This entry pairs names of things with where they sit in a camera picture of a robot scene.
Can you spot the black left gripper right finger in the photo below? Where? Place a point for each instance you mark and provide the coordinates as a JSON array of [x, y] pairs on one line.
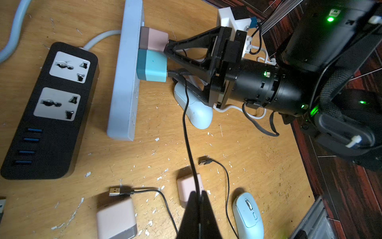
[[209, 227]]

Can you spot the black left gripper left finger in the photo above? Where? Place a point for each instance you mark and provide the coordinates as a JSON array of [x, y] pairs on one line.
[[190, 225]]

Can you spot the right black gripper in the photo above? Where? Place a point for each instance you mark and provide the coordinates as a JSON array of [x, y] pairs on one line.
[[259, 85]]

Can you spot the grey blue mouse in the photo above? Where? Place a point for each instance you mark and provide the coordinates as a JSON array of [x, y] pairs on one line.
[[247, 217]]

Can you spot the teal charger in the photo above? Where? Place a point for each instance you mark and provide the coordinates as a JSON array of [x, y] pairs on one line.
[[151, 66]]

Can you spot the white power strip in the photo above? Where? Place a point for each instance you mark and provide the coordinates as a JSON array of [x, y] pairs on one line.
[[124, 101]]

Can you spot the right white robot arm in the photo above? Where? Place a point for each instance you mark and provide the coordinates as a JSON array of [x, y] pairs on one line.
[[330, 43]]

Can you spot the light blue mouse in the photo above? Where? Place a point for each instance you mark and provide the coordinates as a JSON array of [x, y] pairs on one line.
[[198, 113]]

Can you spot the black power strip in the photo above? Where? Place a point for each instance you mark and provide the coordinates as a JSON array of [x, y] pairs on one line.
[[49, 136]]

